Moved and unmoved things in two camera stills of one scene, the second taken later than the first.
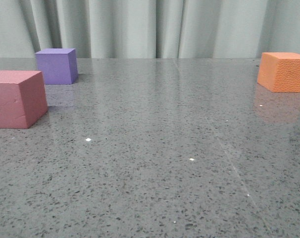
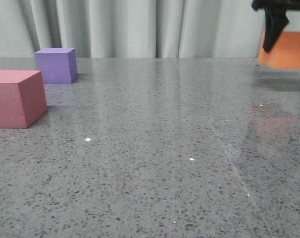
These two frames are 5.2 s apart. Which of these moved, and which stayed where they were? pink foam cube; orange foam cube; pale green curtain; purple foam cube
Moved: orange foam cube
Stayed: purple foam cube; pink foam cube; pale green curtain
